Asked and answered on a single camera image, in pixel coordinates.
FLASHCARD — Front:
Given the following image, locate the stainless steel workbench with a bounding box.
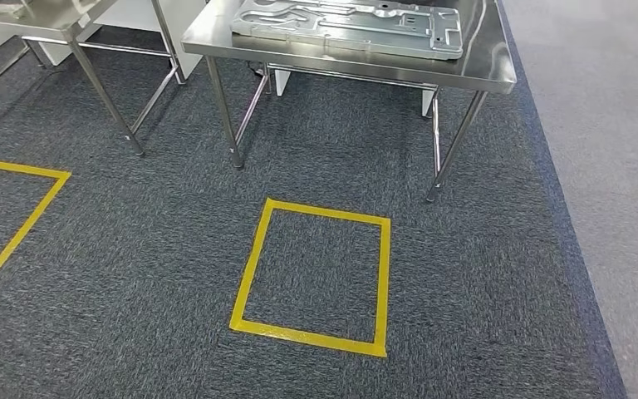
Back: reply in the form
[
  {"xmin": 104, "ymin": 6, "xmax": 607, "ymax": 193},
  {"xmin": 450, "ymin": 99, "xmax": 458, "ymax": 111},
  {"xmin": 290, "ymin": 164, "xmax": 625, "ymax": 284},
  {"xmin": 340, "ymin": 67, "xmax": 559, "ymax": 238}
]
[{"xmin": 181, "ymin": 0, "xmax": 518, "ymax": 204}]

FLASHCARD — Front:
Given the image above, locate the yellow floor tape square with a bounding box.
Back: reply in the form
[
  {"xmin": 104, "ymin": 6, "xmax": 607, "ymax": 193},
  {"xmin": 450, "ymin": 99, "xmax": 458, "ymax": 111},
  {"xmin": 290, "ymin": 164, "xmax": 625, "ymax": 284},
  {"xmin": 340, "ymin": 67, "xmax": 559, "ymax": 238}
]
[
  {"xmin": 0, "ymin": 158, "xmax": 72, "ymax": 283},
  {"xmin": 228, "ymin": 198, "xmax": 393, "ymax": 359}
]

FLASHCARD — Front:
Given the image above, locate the stamped silver metal plate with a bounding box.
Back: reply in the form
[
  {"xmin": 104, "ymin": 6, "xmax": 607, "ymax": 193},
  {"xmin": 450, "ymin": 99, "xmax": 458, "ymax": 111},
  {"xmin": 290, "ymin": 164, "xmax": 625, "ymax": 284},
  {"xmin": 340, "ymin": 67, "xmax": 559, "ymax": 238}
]
[{"xmin": 230, "ymin": 0, "xmax": 464, "ymax": 61}]

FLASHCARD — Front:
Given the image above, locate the white cabinet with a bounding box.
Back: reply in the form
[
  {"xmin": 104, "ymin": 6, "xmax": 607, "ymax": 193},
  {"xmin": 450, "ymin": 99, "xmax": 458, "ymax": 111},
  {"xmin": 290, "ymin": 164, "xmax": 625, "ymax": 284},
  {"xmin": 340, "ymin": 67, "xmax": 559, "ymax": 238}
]
[{"xmin": 38, "ymin": 0, "xmax": 210, "ymax": 81}]

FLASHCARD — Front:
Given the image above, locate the stainless steel table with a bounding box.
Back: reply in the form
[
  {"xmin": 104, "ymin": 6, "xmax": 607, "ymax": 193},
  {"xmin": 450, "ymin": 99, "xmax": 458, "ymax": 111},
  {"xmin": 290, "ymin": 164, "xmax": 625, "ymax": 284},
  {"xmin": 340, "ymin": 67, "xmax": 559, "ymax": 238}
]
[{"xmin": 0, "ymin": 0, "xmax": 188, "ymax": 158}]

